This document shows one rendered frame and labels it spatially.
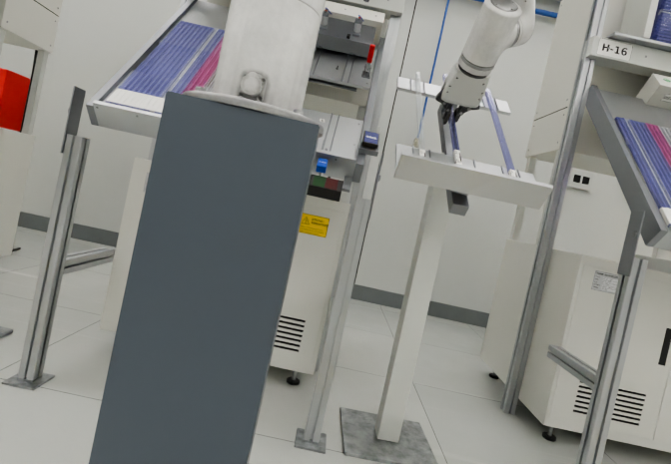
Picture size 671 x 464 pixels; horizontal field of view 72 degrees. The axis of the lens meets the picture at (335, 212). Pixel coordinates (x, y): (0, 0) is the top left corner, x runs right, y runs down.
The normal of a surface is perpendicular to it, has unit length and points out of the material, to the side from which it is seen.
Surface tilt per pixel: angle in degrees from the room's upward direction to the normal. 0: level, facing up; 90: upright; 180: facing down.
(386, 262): 90
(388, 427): 90
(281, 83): 90
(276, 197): 90
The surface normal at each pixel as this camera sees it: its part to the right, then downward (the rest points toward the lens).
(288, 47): 0.59, 0.15
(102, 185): 0.00, 0.02
